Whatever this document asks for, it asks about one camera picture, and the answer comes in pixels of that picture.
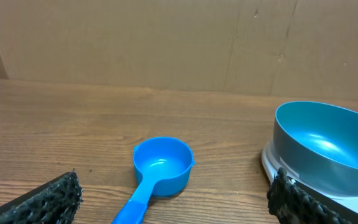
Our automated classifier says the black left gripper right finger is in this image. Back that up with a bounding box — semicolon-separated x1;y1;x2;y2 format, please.
267;167;358;224

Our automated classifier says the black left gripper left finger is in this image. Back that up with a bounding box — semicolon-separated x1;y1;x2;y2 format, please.
0;170;83;224

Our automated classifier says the blue plastic measuring scoop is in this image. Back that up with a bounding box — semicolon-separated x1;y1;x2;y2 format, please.
112;137;195;224

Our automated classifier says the blue metal bowl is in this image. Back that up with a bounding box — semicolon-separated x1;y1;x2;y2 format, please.
273;101;358;197

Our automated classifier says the white kitchen scale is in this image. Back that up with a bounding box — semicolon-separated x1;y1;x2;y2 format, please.
261;141;358;213

